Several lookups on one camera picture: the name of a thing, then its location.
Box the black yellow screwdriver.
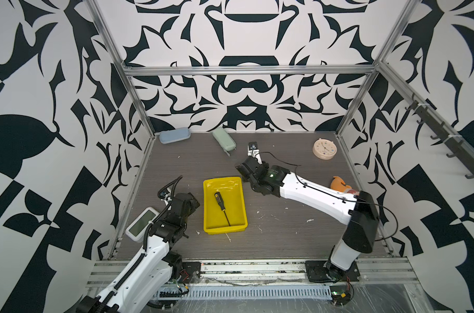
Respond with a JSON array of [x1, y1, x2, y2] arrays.
[[214, 192, 231, 226]]

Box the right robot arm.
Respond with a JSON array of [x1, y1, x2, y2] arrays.
[[235, 150, 382, 283]]

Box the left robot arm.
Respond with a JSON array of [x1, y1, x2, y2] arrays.
[[76, 176, 200, 312]]

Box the yellow plastic bin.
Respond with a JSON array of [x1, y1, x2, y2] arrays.
[[203, 177, 248, 235]]

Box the white digital timer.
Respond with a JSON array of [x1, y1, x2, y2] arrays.
[[126, 207, 159, 243]]

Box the green glasses case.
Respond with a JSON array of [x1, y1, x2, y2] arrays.
[[212, 128, 236, 156]]

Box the pink round clock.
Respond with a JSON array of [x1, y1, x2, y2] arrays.
[[313, 138, 337, 160]]

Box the orange fish plush toy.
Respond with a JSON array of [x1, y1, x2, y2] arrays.
[[330, 176, 360, 195]]

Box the blue glasses case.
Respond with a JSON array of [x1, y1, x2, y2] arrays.
[[159, 128, 191, 144]]

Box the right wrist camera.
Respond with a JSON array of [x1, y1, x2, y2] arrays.
[[247, 142, 260, 162]]

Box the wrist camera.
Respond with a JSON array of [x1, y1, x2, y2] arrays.
[[247, 142, 260, 162], [157, 186, 172, 203]]

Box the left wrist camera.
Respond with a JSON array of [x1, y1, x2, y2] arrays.
[[157, 186, 172, 203]]

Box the white cable duct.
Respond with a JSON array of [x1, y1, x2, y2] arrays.
[[150, 285, 332, 301]]

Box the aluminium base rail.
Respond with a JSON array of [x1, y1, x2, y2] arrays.
[[86, 258, 419, 290]]

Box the black wall hook rack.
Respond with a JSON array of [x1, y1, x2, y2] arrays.
[[405, 97, 474, 180]]

